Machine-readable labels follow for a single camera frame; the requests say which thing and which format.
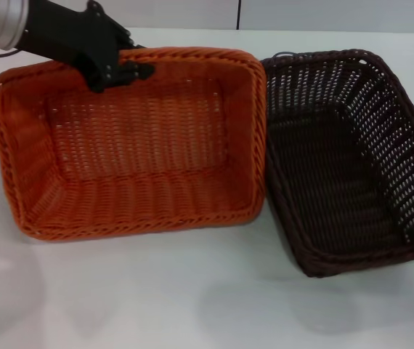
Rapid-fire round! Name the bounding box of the orange woven plastic basket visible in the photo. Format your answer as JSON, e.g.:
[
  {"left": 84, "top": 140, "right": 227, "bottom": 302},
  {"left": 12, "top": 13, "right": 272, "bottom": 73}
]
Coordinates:
[{"left": 0, "top": 46, "right": 268, "bottom": 241}]

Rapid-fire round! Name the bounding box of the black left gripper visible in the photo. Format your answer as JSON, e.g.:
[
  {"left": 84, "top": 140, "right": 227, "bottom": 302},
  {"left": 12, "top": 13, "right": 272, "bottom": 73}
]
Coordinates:
[{"left": 20, "top": 0, "right": 156, "bottom": 93}]

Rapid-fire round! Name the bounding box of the dark brown woven basket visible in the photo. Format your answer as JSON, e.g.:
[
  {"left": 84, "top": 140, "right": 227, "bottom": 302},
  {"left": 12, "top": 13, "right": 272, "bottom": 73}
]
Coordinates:
[{"left": 261, "top": 49, "right": 414, "bottom": 279}]

